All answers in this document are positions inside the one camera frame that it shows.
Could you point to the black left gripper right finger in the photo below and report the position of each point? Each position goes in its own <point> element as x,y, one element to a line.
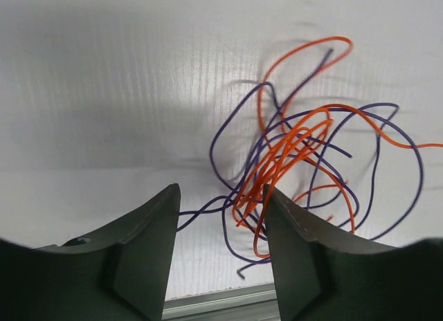
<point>322,272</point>

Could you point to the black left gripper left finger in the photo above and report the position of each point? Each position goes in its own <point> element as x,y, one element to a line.
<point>117,272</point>

